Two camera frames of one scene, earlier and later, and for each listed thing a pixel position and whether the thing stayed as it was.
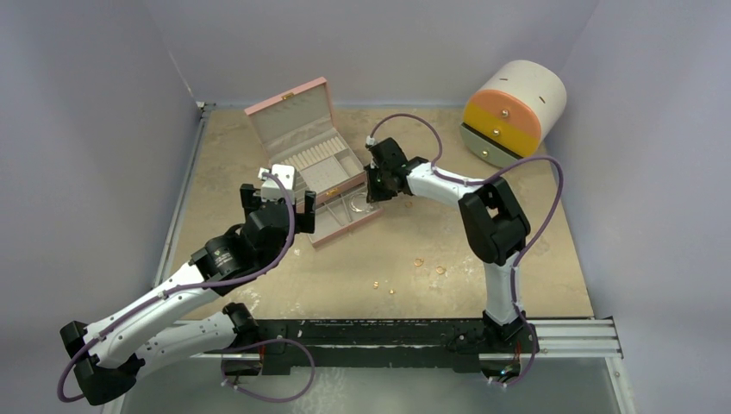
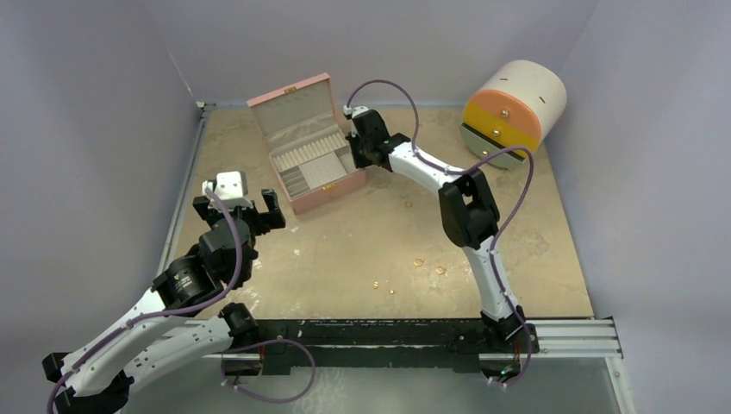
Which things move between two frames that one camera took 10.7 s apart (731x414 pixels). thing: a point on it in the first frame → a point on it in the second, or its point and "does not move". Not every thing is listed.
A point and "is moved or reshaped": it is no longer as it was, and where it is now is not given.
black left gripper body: [299, 223] → [252, 213]
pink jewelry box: [303, 128] is moved or reshaped
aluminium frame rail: [179, 192] does not move
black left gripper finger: [305, 222] → [274, 218]
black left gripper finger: [249, 202] → [201, 204]
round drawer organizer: [508, 117] does not move
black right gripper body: [373, 181] → [360, 145]
